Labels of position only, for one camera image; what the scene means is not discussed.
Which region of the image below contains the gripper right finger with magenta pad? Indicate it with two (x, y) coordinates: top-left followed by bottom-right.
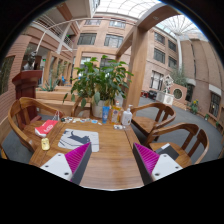
(133, 143), (182, 185)

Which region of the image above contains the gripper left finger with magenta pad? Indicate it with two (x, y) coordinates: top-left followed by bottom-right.
(41, 143), (92, 185)

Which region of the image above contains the grey printed mouse pad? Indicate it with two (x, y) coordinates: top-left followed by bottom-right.
(58, 129), (99, 152)

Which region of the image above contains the red and white box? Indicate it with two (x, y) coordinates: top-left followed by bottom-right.
(35, 120), (57, 138)

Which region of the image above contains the wooden chair right far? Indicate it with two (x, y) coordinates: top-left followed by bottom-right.
(131, 102), (176, 136)

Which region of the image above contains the wooden chair right near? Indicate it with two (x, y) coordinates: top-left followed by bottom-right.
(145, 123), (209, 168)

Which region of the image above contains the small white wrapped item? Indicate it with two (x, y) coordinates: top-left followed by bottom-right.
(114, 125), (125, 130)

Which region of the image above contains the white pump bottle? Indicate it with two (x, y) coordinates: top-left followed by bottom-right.
(121, 106), (132, 126)

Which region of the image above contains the wooden chair behind table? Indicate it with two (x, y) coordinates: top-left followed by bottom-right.
(71, 97), (92, 118)

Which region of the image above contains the white plant pot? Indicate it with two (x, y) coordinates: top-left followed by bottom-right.
(92, 100), (109, 118)

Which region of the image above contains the yellow bottle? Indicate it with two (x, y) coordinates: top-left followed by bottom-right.
(111, 102), (121, 123)

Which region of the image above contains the blue tube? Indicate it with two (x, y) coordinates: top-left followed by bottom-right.
(102, 106), (110, 124)

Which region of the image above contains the white sculpture on stand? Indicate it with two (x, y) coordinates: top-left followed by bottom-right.
(156, 75), (174, 105)

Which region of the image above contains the wooden chair left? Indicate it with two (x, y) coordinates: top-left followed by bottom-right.
(8, 97), (64, 152)

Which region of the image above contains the green potted plant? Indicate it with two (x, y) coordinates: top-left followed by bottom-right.
(64, 57), (132, 107)

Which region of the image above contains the dark bust statue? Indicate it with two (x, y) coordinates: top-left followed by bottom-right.
(23, 51), (36, 71)

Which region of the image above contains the dark wooden pedestal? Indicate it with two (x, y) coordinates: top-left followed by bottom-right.
(12, 70), (42, 127)

